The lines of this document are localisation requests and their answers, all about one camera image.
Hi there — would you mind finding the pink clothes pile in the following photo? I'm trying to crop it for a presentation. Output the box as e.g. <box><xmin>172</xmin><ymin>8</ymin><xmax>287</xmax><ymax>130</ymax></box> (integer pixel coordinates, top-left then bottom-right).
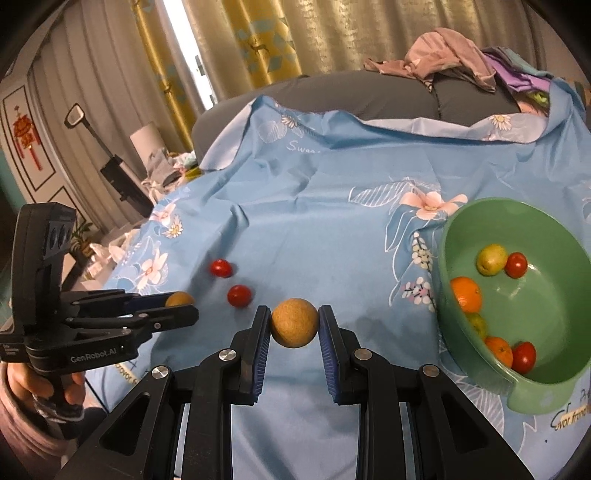
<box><xmin>364</xmin><ymin>28</ymin><xmax>502</xmax><ymax>93</ymax></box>

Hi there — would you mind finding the white crumpled bag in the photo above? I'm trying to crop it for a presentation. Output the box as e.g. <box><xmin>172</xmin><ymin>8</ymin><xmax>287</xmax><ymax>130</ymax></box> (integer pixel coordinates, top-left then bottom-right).
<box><xmin>90</xmin><ymin>231</ymin><xmax>139</xmax><ymax>266</ymax></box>

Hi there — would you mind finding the green plastic bowl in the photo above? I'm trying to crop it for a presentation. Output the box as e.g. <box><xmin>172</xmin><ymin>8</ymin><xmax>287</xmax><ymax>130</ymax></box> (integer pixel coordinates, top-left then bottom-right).
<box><xmin>430</xmin><ymin>198</ymin><xmax>591</xmax><ymax>413</ymax></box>

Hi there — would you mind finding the tan cork ball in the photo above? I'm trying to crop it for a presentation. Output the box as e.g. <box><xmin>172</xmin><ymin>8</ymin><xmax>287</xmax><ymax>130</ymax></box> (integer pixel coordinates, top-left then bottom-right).
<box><xmin>270</xmin><ymin>298</ymin><xmax>320</xmax><ymax>348</ymax></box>

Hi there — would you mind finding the beige patterned curtain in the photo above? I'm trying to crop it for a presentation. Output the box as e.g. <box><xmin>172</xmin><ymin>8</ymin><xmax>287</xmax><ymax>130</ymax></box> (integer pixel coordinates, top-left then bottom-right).
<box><xmin>182</xmin><ymin>0</ymin><xmax>550</xmax><ymax>100</ymax></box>

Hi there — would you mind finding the pile of mixed laundry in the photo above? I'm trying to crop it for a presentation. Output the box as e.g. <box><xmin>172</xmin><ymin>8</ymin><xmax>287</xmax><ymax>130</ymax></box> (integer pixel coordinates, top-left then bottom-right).
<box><xmin>141</xmin><ymin>148</ymin><xmax>204</xmax><ymax>195</ymax></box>

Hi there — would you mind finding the person's left forearm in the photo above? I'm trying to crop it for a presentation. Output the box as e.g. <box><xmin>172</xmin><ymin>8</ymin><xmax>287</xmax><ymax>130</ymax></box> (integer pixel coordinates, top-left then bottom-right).
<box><xmin>0</xmin><ymin>392</ymin><xmax>109</xmax><ymax>480</ymax></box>

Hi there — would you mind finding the person's left hand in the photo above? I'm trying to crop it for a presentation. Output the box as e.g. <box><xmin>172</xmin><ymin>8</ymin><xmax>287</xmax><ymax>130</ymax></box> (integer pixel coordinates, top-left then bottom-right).
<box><xmin>4</xmin><ymin>362</ymin><xmax>88</xmax><ymax>409</ymax></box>

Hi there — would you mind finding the grey sofa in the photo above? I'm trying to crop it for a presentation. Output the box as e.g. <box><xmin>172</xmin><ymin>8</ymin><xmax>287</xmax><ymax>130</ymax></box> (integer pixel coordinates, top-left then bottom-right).
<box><xmin>190</xmin><ymin>70</ymin><xmax>522</xmax><ymax>160</ymax></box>

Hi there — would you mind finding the purple cloth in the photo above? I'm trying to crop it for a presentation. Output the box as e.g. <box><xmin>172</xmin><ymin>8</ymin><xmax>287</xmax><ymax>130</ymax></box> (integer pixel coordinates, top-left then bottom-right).
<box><xmin>482</xmin><ymin>46</ymin><xmax>555</xmax><ymax>93</ymax></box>

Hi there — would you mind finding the green oval fruit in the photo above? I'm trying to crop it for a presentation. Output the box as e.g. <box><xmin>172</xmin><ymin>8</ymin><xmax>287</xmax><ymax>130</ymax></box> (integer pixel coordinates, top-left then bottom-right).
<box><xmin>465</xmin><ymin>313</ymin><xmax>489</xmax><ymax>340</ymax></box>

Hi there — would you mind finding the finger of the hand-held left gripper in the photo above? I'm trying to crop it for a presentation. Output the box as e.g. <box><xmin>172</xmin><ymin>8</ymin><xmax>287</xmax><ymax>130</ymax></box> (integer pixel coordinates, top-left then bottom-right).
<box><xmin>65</xmin><ymin>305</ymin><xmax>200</xmax><ymax>334</ymax></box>
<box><xmin>61</xmin><ymin>288</ymin><xmax>174</xmax><ymax>312</ymax></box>

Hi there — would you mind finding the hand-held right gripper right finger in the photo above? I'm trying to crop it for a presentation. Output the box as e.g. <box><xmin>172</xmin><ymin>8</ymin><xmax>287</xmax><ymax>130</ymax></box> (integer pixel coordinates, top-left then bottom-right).
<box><xmin>318</xmin><ymin>305</ymin><xmax>534</xmax><ymax>480</ymax></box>

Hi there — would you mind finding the yellow-green oval fruit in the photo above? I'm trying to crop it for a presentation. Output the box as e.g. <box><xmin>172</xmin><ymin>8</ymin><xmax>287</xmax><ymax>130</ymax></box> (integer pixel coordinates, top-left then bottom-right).
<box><xmin>476</xmin><ymin>244</ymin><xmax>509</xmax><ymax>277</ymax></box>

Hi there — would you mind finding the white paper roll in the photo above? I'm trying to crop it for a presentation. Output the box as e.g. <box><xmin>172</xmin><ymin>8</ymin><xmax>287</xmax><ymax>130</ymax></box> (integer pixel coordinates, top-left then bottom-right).
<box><xmin>129</xmin><ymin>121</ymin><xmax>162</xmax><ymax>160</ymax></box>

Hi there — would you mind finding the knobbed orange tangerine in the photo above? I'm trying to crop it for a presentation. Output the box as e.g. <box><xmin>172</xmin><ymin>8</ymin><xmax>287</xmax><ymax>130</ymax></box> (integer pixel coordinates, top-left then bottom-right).
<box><xmin>485</xmin><ymin>337</ymin><xmax>514</xmax><ymax>368</ymax></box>

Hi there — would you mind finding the red knot wall ornament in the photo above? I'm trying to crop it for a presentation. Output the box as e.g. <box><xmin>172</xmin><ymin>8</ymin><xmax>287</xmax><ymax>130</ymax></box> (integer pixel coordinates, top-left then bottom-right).
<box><xmin>13</xmin><ymin>105</ymin><xmax>42</xmax><ymax>171</ymax></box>

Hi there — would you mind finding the round orange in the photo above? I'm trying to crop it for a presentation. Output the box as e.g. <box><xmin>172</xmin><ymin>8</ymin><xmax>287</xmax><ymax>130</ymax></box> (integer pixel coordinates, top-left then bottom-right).
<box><xmin>450</xmin><ymin>276</ymin><xmax>483</xmax><ymax>313</ymax></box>

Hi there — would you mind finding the black stick vacuum cleaner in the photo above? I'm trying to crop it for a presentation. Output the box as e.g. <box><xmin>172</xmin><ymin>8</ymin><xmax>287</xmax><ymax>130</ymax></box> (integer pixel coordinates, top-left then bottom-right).
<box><xmin>65</xmin><ymin>105</ymin><xmax>155</xmax><ymax>217</ymax></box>

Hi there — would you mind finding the blue floral bedsheet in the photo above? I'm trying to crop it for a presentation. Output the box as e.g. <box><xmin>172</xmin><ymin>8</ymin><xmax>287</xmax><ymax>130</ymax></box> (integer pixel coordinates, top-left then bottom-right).
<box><xmin>83</xmin><ymin>78</ymin><xmax>591</xmax><ymax>480</ymax></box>

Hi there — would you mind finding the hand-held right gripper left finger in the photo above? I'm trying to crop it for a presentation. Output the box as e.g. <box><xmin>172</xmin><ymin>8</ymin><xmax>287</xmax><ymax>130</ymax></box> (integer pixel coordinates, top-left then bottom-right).
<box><xmin>54</xmin><ymin>305</ymin><xmax>273</xmax><ymax>480</ymax></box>

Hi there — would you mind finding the yellow curtain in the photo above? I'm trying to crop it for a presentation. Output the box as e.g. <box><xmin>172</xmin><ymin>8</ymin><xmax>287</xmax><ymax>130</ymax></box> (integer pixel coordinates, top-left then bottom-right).
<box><xmin>129</xmin><ymin>0</ymin><xmax>218</xmax><ymax>155</ymax></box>

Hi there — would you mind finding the small potted plant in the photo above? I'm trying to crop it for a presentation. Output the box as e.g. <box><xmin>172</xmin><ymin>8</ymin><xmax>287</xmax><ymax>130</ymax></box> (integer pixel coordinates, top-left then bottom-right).
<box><xmin>69</xmin><ymin>222</ymin><xmax>95</xmax><ymax>257</ymax></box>

